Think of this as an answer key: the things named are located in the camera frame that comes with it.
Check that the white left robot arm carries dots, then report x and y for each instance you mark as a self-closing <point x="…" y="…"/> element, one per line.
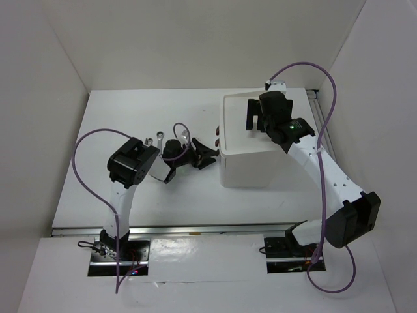
<point x="130" y="164"/>

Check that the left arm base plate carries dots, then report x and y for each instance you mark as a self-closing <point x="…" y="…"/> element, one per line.
<point x="134" y="259"/>

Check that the aluminium side rail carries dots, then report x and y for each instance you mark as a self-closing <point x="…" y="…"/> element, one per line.
<point x="313" y="97"/>

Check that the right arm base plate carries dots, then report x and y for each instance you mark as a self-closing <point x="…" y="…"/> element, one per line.
<point x="283" y="257"/>

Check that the large silver ratchet wrench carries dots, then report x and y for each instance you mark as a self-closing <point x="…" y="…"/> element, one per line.
<point x="160" y="138"/>

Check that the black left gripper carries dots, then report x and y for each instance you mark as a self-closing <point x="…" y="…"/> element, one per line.
<point x="202" y="150"/>

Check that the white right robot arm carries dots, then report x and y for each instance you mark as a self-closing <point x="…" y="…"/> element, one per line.
<point x="348" y="212"/>

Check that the white drawer cabinet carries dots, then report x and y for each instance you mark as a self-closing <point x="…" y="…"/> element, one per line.
<point x="248" y="158"/>

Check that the aluminium front rail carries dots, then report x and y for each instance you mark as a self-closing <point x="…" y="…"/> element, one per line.
<point x="147" y="231"/>

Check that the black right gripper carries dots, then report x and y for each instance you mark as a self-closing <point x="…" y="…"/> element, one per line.
<point x="253" y="109"/>

